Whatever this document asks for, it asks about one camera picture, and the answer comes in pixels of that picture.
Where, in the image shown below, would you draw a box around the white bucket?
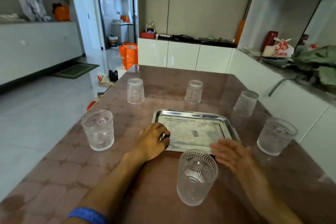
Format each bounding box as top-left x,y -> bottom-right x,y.
108,34 -> 119,48

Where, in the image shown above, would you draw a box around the long white low cabinet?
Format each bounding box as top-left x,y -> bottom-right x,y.
0,21 -> 85,86

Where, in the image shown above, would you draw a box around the person's left hand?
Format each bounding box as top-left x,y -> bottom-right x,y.
125,123 -> 171,164

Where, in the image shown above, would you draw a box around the black items on sideboard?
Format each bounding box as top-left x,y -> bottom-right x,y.
157,33 -> 236,48

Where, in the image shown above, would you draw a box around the person's right hand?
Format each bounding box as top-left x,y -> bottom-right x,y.
209,138 -> 254,177

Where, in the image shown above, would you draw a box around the grey strap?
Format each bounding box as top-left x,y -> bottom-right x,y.
268,74 -> 317,98

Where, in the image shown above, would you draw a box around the orange paper shopping bag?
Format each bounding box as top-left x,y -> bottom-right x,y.
119,42 -> 138,71

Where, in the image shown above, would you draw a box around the person's left forearm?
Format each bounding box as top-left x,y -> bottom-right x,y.
63,152 -> 147,224

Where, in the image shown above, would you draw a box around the dark shallow pan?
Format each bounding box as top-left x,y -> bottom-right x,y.
261,57 -> 292,69

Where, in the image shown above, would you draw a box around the crumpled white plastic bag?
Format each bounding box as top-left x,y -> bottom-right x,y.
97,73 -> 114,86

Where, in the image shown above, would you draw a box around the white three-door sideboard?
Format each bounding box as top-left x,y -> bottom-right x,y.
137,38 -> 235,74

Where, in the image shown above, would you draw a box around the clear ribbed drinking glass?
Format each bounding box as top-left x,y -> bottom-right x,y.
257,117 -> 299,156
127,78 -> 145,105
176,149 -> 219,207
233,90 -> 259,117
184,80 -> 204,105
81,110 -> 115,152

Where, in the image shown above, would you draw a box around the blue wristband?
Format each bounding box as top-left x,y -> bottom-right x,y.
66,207 -> 109,224

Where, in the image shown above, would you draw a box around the white counter cabinet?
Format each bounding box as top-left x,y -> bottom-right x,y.
226,48 -> 336,183

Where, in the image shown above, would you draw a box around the green doormat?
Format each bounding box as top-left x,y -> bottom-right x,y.
49,62 -> 100,79

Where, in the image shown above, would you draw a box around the tall orange leaning object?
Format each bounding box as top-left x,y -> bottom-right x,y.
234,19 -> 246,46

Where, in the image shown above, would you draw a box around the rectangular stainless steel tray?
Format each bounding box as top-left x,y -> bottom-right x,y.
152,109 -> 241,154

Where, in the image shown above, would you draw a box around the small grey kitchen table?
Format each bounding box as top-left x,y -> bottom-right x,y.
111,22 -> 134,45

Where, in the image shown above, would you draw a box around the white plastic bag red print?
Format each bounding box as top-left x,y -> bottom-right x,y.
262,37 -> 295,58

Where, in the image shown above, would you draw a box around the green cloth bag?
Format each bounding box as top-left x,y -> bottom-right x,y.
291,45 -> 336,87

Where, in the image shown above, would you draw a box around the person's right forearm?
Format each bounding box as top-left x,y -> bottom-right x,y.
235,165 -> 303,224

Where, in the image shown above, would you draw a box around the orange bag with black handle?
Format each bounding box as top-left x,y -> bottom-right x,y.
52,2 -> 71,22

